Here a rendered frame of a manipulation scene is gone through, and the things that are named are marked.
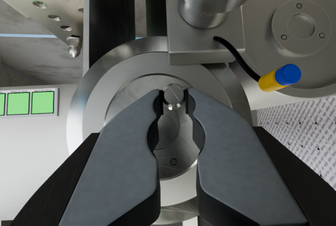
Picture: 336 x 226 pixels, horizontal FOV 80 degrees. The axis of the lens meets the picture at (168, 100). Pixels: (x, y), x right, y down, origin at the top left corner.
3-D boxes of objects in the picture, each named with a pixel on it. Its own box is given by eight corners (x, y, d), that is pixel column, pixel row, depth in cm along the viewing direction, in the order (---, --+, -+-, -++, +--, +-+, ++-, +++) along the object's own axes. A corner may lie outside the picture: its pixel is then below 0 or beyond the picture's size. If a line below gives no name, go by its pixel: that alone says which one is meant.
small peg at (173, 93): (191, 96, 11) (171, 112, 11) (187, 102, 14) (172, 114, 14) (175, 77, 11) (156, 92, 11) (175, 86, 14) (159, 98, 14)
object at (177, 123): (81, 139, 14) (143, 52, 15) (92, 137, 16) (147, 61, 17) (171, 205, 13) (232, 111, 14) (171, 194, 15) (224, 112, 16)
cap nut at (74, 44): (78, 36, 49) (78, 54, 48) (85, 42, 53) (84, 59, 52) (63, 37, 49) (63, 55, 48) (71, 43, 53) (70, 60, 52)
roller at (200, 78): (229, 47, 16) (241, 204, 14) (193, 95, 41) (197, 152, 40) (82, 54, 16) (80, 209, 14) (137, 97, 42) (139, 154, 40)
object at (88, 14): (89, -116, 19) (88, 74, 17) (134, 15, 43) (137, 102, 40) (84, -116, 19) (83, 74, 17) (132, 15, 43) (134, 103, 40)
